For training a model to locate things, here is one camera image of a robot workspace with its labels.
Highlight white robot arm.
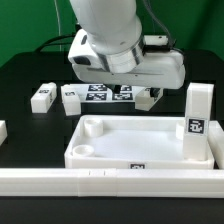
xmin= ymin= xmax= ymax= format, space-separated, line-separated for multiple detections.
xmin=68 ymin=0 xmax=185 ymax=93

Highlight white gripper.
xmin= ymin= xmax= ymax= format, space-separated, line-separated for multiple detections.
xmin=68 ymin=29 xmax=185 ymax=97

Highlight fiducial marker sheet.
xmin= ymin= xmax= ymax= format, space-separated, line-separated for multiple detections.
xmin=72 ymin=84 xmax=143 ymax=103

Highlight black cables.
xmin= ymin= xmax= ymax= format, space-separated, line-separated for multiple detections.
xmin=34 ymin=32 xmax=78 ymax=54

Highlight white left fence block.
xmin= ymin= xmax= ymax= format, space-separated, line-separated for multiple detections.
xmin=0 ymin=120 xmax=7 ymax=146

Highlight white front fence bar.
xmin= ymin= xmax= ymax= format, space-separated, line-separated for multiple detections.
xmin=0 ymin=168 xmax=224 ymax=198

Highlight white fence block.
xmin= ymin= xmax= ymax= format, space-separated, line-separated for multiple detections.
xmin=208 ymin=121 xmax=224 ymax=170
xmin=0 ymin=120 xmax=7 ymax=146

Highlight white right fence block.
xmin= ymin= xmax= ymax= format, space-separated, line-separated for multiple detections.
xmin=208 ymin=121 xmax=224 ymax=170

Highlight white desk top tray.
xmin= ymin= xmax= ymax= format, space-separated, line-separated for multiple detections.
xmin=64 ymin=115 xmax=214 ymax=169

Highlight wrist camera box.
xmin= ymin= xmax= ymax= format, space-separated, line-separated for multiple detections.
xmin=143 ymin=35 xmax=174 ymax=52

